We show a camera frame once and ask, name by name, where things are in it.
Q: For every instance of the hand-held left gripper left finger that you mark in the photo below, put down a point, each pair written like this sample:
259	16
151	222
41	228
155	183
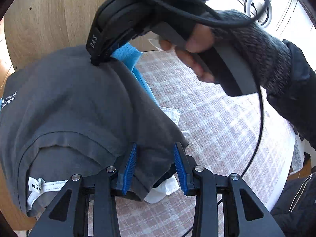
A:
129	172

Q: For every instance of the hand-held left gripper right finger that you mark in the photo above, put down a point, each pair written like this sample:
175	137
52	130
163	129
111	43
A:
180	172

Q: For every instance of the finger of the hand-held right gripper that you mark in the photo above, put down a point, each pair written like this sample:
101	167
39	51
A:
98	51

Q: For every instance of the grey daisy print t-shirt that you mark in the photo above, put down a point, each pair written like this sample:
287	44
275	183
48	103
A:
74	91

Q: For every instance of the person's right forearm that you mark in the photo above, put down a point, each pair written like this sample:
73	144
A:
296	98

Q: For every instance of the person's right hand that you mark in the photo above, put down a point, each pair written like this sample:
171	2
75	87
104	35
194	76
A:
259	47

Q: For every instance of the light wooden board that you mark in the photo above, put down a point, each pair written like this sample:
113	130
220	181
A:
61	17

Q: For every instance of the blue cloth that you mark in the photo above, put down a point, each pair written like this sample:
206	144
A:
143	79

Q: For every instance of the pink plaid table cloth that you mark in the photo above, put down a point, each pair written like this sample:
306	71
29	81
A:
222	128

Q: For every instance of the black zip jacket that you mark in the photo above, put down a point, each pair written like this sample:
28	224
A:
296	202

